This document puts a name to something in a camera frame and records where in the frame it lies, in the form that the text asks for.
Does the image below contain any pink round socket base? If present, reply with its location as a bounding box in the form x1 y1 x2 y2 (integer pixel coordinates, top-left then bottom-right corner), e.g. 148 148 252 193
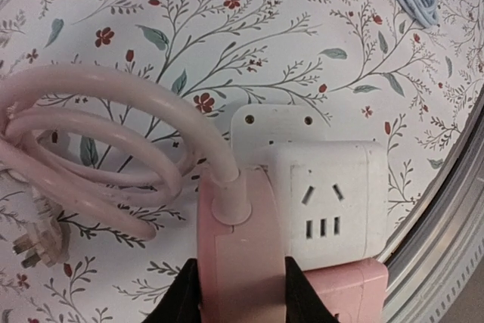
197 167 286 322

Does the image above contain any aluminium table edge rail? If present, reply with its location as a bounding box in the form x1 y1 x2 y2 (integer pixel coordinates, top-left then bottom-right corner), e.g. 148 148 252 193
377 96 483 322

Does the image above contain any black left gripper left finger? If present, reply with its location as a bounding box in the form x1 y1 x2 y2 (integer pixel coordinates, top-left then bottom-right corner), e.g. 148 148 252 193
142 258 202 323

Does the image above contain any pink cube socket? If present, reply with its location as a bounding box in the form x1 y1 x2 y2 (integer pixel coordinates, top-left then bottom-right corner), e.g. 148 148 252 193
305 259 389 323

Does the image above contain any pink cable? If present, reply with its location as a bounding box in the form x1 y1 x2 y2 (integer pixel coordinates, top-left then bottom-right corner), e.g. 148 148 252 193
0 64 253 243

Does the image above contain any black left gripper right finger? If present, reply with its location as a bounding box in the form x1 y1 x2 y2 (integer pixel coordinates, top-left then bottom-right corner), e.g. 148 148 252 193
285 256 338 323

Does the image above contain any white cube socket tiger print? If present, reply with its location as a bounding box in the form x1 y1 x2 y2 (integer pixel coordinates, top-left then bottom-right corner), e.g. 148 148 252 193
230 104 388 271

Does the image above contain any floral tablecloth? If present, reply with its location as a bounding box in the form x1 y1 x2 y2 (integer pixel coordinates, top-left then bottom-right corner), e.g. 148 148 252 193
1 0 483 322

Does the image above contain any white three-pin plug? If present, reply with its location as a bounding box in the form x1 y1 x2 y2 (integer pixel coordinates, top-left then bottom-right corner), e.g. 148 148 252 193
13 187 70 269

